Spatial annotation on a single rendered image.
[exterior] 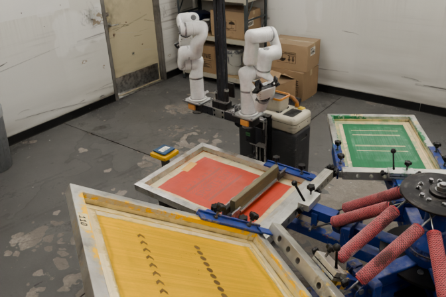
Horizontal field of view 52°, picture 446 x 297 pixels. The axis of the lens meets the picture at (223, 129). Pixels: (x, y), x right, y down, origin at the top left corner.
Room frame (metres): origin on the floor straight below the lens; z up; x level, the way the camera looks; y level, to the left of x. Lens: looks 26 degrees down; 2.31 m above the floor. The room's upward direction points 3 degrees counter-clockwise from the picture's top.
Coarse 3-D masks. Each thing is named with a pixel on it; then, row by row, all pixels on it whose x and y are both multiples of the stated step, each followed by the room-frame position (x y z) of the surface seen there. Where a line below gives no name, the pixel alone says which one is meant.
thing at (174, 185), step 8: (176, 176) 2.21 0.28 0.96; (184, 176) 2.21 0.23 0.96; (192, 176) 2.20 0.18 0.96; (168, 184) 2.13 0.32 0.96; (176, 184) 2.13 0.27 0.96; (184, 184) 2.13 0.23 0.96; (176, 192) 2.05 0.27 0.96; (184, 192) 2.05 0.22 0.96; (224, 192) 2.03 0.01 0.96; (232, 192) 2.02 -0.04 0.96; (192, 200) 1.97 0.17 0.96; (200, 200) 1.96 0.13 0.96; (216, 200) 1.96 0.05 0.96; (224, 200) 1.95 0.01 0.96; (256, 200) 1.94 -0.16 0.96; (208, 208) 1.89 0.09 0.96; (248, 208) 1.88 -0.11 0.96; (256, 208) 1.87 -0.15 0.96; (264, 208) 1.87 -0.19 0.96; (248, 216) 1.81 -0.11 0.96
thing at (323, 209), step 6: (318, 204) 1.76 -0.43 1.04; (312, 210) 1.73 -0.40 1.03; (318, 210) 1.72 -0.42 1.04; (324, 210) 1.71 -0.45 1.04; (330, 210) 1.71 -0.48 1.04; (336, 210) 1.71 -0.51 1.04; (318, 216) 1.71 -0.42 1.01; (324, 216) 1.69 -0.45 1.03; (330, 216) 1.67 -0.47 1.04; (324, 222) 1.69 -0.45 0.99
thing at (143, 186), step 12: (204, 144) 2.53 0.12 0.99; (180, 156) 2.38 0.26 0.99; (192, 156) 2.42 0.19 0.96; (228, 156) 2.38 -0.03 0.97; (240, 156) 2.35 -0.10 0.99; (168, 168) 2.25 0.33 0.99; (264, 168) 2.22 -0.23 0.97; (144, 180) 2.13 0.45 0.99; (156, 180) 2.17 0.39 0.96; (300, 180) 2.08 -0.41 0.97; (144, 192) 2.05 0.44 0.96; (156, 192) 2.01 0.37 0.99; (168, 204) 1.94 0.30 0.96; (180, 204) 1.89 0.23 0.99; (192, 204) 1.88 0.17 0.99
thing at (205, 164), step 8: (200, 160) 2.38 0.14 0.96; (208, 160) 2.38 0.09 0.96; (192, 168) 2.29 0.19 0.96; (200, 168) 2.29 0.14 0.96; (208, 168) 2.28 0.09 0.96; (224, 168) 2.28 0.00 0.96; (232, 168) 2.27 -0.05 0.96; (240, 168) 2.27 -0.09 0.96; (248, 176) 2.18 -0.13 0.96; (256, 176) 2.17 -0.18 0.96; (232, 184) 2.10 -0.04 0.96; (240, 184) 2.10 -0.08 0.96; (248, 184) 2.09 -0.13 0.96; (280, 184) 2.08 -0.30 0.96; (264, 192) 2.01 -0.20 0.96; (272, 192) 2.01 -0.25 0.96; (280, 192) 2.00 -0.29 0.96; (264, 200) 1.94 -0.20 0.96; (272, 200) 1.93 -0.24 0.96
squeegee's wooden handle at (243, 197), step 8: (272, 168) 2.08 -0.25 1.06; (264, 176) 2.00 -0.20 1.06; (272, 176) 2.06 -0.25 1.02; (256, 184) 1.94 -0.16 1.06; (264, 184) 1.99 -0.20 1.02; (240, 192) 1.86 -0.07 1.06; (248, 192) 1.88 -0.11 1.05; (256, 192) 1.93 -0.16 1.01; (232, 200) 1.80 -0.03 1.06; (240, 200) 1.82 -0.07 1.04; (248, 200) 1.88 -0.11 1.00; (232, 208) 1.80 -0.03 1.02; (240, 208) 1.82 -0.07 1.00
